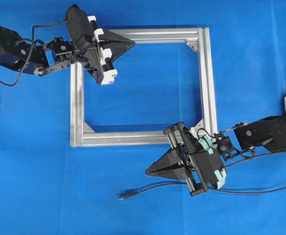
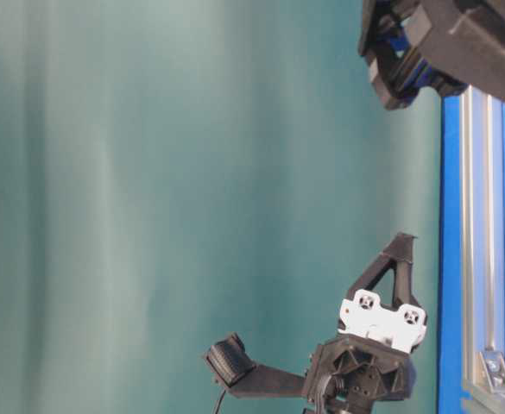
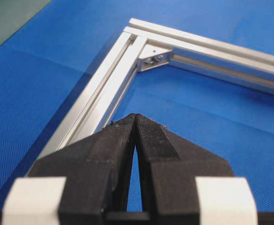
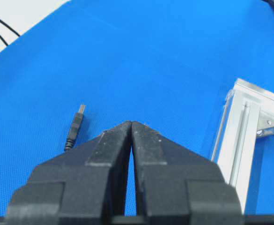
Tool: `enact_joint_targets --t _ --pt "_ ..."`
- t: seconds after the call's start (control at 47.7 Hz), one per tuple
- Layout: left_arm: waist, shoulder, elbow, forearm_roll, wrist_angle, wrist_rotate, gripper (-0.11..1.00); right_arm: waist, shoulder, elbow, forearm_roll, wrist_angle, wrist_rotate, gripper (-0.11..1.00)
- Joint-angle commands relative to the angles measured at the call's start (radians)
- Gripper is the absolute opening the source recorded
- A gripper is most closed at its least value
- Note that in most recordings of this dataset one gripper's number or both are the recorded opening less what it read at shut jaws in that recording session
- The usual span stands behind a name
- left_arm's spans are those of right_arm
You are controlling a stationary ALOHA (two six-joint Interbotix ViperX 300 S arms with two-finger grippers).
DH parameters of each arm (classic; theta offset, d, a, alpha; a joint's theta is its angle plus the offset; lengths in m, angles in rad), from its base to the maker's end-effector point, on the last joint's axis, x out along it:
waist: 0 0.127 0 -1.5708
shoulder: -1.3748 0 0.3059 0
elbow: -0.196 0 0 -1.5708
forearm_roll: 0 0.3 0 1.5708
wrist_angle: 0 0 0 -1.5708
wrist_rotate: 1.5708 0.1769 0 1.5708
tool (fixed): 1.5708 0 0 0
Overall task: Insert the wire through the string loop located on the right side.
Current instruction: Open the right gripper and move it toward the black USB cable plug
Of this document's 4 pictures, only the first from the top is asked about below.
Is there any black wire with plug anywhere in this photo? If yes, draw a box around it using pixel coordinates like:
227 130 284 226
118 181 286 199

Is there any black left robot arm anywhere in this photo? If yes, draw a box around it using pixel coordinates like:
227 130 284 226
0 4 135 85

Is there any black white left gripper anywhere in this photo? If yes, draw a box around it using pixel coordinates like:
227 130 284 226
65 4 135 85

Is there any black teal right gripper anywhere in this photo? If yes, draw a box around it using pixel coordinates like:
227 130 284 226
145 122 227 196

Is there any square aluminium extrusion frame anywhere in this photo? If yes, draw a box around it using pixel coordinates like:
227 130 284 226
70 27 218 147

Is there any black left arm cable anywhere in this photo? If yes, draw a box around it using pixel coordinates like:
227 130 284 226
0 21 71 88

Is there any blue table cloth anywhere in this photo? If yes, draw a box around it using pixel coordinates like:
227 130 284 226
0 0 286 235

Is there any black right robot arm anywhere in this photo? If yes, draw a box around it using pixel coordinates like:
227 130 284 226
145 111 286 196

